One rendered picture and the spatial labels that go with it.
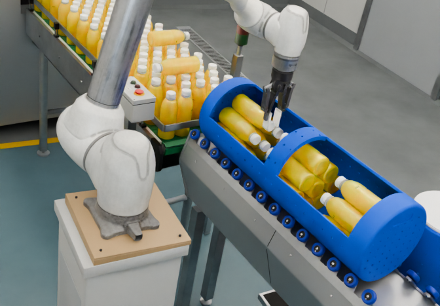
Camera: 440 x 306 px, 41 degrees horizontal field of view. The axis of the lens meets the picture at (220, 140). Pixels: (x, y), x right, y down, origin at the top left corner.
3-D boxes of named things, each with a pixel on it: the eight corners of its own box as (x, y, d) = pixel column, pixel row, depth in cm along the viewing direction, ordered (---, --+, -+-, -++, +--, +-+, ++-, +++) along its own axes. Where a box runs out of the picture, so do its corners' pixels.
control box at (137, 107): (131, 123, 230) (133, 99, 225) (109, 100, 244) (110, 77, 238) (153, 119, 236) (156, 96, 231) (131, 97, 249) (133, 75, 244)
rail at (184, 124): (164, 132, 238) (165, 126, 237) (164, 131, 239) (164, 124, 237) (243, 116, 260) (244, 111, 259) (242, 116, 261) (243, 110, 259)
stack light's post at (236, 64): (204, 234, 335) (237, 56, 280) (200, 230, 338) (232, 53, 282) (210, 232, 337) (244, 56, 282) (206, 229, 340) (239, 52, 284)
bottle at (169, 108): (177, 139, 245) (182, 99, 236) (161, 141, 242) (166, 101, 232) (169, 130, 250) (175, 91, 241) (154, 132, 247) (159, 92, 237)
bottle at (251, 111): (236, 112, 229) (266, 136, 217) (228, 103, 224) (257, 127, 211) (249, 99, 229) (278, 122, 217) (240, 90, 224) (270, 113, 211)
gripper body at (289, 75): (281, 73, 197) (275, 97, 201) (300, 71, 201) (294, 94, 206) (267, 64, 202) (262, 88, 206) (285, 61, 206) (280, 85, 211)
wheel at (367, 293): (378, 295, 171) (380, 297, 172) (366, 285, 174) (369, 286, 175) (368, 307, 171) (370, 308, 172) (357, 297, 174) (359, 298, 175)
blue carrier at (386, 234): (349, 295, 175) (372, 222, 160) (195, 147, 234) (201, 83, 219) (412, 264, 190) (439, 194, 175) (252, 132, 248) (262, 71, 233)
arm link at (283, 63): (306, 56, 198) (302, 72, 201) (288, 45, 204) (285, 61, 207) (285, 59, 193) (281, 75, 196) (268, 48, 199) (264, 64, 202)
